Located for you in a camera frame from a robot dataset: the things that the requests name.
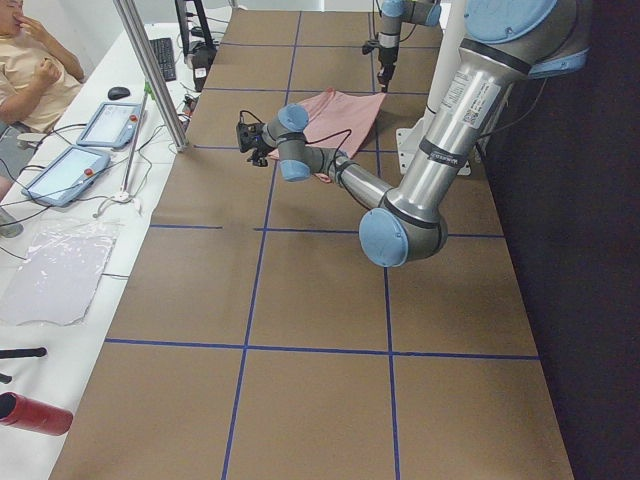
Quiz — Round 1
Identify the red bottle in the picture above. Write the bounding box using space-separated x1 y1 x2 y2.
1 392 74 436

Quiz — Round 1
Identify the black box with label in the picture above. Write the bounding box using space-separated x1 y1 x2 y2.
187 41 217 92

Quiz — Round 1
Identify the seated person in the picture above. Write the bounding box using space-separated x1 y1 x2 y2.
0 0 87 201

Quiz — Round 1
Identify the blue teach pendant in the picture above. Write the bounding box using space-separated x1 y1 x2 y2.
21 146 111 207
76 102 142 149

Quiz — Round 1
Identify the near blue teach pendant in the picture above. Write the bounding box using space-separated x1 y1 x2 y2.
21 146 111 207

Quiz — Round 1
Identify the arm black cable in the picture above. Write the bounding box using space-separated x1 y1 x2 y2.
299 128 356 176

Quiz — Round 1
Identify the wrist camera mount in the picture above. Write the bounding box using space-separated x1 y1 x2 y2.
236 109 264 153
361 39 380 55

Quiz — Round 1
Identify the clear plastic bag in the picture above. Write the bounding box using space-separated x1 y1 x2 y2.
1 219 121 326

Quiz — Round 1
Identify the black tripod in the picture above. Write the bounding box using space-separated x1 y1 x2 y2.
0 347 47 384

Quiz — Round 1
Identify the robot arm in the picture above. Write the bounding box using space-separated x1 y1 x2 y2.
373 0 441 92
236 0 592 267

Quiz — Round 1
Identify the pink Snoopy t-shirt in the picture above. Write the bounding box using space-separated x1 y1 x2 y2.
262 89 385 182

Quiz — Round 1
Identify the far blue teach pendant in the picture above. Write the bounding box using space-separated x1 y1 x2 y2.
76 102 142 149

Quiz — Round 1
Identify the black keyboard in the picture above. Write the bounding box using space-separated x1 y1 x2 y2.
150 37 177 82

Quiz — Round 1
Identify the black computer mouse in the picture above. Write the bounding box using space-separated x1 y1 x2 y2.
107 86 131 100

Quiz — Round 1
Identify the metal reacher grabber tool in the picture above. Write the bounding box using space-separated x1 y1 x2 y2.
93 85 149 219

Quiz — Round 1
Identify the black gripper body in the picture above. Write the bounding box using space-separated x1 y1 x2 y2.
252 134 276 159
378 46 397 73

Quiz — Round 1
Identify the aluminium frame post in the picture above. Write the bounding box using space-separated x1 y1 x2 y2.
113 0 188 152

